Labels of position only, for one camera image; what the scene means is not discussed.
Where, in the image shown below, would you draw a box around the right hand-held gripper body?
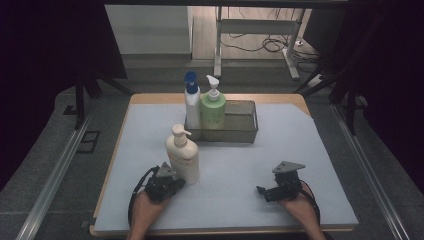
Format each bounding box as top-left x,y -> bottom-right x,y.
271,161 -> 306,201

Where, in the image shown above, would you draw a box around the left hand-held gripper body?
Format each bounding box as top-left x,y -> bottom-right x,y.
144,162 -> 181,203

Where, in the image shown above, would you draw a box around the cream pump bottle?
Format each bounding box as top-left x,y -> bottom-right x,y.
165,123 -> 201,185

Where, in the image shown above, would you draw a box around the metal mesh basket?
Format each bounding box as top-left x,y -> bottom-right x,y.
183,97 -> 259,144

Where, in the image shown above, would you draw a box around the green pump bottle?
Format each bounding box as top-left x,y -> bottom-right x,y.
200,74 -> 227,131

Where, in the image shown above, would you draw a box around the white bottle with blue pump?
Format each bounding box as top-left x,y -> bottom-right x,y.
184,70 -> 202,130

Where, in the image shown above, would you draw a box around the person's right hand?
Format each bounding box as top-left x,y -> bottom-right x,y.
279,184 -> 316,219

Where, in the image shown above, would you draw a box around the person's left hand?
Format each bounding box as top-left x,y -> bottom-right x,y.
134,191 -> 171,221

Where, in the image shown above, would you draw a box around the light blue table mat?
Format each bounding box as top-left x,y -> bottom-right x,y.
94,102 -> 359,233

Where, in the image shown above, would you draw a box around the black metal stand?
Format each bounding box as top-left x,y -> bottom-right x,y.
293,66 -> 359,136
73,66 -> 133,131

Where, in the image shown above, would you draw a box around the white cabinet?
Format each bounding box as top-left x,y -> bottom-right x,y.
104,4 -> 194,56

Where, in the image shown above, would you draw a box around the dark curtain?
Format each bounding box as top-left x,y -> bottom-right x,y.
0,0 -> 128,191
301,0 -> 424,188

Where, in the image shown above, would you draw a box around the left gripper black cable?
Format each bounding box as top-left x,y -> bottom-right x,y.
128,166 -> 159,228

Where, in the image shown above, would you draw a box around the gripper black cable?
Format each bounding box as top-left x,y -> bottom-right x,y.
128,166 -> 159,228
299,179 -> 321,224

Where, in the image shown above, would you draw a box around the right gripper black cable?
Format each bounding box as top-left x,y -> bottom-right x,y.
299,179 -> 321,224

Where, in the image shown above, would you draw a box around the aluminium rail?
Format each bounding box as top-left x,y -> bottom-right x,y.
14,109 -> 96,240
331,103 -> 411,240

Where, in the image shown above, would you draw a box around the black cables on floor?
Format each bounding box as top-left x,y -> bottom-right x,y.
219,8 -> 321,73

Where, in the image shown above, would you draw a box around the white metal desk frame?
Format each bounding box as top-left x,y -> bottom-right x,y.
213,6 -> 301,81

